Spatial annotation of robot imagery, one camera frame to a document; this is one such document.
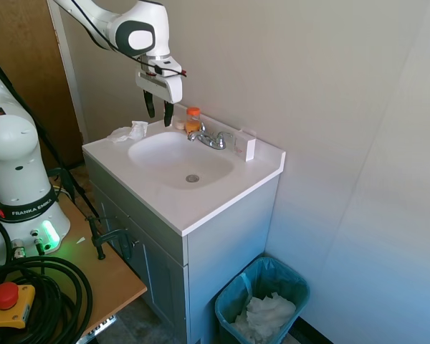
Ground yellow emergency stop box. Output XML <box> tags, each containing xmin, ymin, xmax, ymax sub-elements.
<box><xmin>0</xmin><ymin>282</ymin><xmax>37</xmax><ymax>330</ymax></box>

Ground grey vanity cabinet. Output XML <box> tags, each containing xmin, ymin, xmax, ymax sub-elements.
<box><xmin>82</xmin><ymin>153</ymin><xmax>281</xmax><ymax>344</ymax></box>

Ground crumpled white tissue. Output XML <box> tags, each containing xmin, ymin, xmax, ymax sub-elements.
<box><xmin>106</xmin><ymin>120</ymin><xmax>151</xmax><ymax>145</ymax></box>

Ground white tissues in bin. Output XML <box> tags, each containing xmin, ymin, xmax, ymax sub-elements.
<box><xmin>230</xmin><ymin>292</ymin><xmax>297</xmax><ymax>344</ymax></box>

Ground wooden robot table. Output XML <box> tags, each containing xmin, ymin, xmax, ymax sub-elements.
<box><xmin>0</xmin><ymin>171</ymin><xmax>148</xmax><ymax>344</ymax></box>

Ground coiled black cable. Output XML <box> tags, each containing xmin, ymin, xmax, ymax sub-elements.
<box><xmin>0</xmin><ymin>214</ymin><xmax>94</xmax><ymax>344</ymax></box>

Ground black metal clamp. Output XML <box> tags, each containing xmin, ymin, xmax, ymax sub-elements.
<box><xmin>85</xmin><ymin>214</ymin><xmax>134</xmax><ymax>262</ymax></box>

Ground trash bin with teal liner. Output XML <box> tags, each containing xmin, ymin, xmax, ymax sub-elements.
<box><xmin>214</xmin><ymin>255</ymin><xmax>311</xmax><ymax>344</ymax></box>

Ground white sink countertop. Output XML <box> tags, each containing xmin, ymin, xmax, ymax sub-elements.
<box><xmin>81</xmin><ymin>113</ymin><xmax>287</xmax><ymax>237</ymax></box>

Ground orange capped pill bottle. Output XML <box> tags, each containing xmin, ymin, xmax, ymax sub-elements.
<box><xmin>184</xmin><ymin>106</ymin><xmax>202</xmax><ymax>135</ymax></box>

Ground chrome sink faucet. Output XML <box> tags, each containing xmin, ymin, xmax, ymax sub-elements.
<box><xmin>187</xmin><ymin>121</ymin><xmax>234</xmax><ymax>151</ymax></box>

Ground small white cardboard box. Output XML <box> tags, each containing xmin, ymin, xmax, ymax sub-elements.
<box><xmin>232</xmin><ymin>129</ymin><xmax>257</xmax><ymax>163</ymax></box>

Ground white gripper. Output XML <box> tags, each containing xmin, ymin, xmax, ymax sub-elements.
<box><xmin>135</xmin><ymin>55</ymin><xmax>184</xmax><ymax>128</ymax></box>

